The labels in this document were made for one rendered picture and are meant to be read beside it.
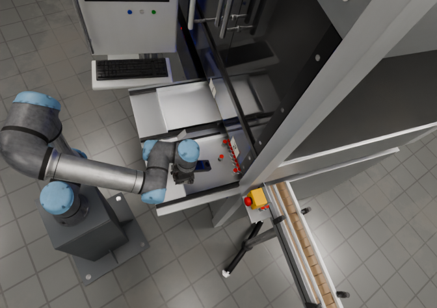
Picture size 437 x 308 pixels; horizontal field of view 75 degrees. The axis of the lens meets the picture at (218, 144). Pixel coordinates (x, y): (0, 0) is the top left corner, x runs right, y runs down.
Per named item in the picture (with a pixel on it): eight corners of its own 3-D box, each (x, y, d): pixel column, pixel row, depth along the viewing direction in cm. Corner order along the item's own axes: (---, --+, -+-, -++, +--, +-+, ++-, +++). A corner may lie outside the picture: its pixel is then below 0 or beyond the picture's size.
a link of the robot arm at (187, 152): (177, 136, 98) (201, 138, 99) (175, 149, 107) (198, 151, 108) (174, 156, 94) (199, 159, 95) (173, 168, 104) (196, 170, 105)
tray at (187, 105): (215, 82, 163) (216, 78, 160) (229, 121, 153) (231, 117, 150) (156, 92, 153) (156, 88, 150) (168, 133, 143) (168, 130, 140)
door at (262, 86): (225, 69, 125) (268, -84, 73) (260, 155, 109) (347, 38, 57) (224, 69, 125) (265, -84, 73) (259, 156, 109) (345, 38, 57)
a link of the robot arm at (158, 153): (139, 164, 93) (173, 167, 94) (145, 134, 98) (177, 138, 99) (141, 173, 100) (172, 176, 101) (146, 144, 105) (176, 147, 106)
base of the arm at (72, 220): (61, 232, 124) (53, 229, 115) (49, 203, 128) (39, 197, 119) (95, 215, 129) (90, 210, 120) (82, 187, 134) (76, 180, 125)
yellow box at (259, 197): (260, 190, 130) (265, 186, 123) (266, 205, 127) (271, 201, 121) (245, 195, 128) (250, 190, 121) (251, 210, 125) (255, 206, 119)
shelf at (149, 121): (212, 78, 166) (212, 76, 165) (254, 189, 140) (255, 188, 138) (128, 91, 153) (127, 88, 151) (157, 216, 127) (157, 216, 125)
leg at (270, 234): (249, 237, 207) (290, 214, 139) (253, 249, 204) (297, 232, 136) (237, 241, 205) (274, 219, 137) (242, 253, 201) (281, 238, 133)
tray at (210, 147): (235, 133, 150) (236, 130, 147) (251, 179, 140) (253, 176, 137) (172, 147, 140) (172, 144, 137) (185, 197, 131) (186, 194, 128)
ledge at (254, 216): (266, 190, 141) (268, 189, 139) (276, 215, 136) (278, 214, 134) (240, 197, 137) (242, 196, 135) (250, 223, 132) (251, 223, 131)
